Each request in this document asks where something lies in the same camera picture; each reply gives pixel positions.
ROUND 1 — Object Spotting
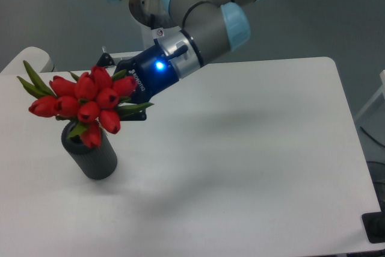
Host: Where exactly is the white furniture leg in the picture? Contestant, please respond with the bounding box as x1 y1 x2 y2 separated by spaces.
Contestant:
353 70 384 125

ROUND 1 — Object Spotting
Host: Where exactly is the white chair armrest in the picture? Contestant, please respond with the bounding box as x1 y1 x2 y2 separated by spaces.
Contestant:
1 46 57 75

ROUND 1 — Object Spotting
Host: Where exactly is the dark grey ribbed vase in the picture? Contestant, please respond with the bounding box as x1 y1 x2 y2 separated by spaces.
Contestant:
61 122 117 180

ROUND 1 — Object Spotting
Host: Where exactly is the red tulip bouquet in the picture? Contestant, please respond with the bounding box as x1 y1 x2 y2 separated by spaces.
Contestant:
18 61 153 149

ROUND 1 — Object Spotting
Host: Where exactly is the black floor cable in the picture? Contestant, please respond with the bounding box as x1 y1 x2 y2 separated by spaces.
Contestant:
360 126 385 148

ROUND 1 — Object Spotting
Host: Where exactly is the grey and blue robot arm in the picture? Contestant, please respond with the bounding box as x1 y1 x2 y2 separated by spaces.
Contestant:
99 0 258 121

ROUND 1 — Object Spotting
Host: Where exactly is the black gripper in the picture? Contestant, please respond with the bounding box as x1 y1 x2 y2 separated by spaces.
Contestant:
96 45 179 120

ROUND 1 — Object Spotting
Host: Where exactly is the black device at table edge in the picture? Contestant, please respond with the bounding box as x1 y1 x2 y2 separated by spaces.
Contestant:
362 212 384 244

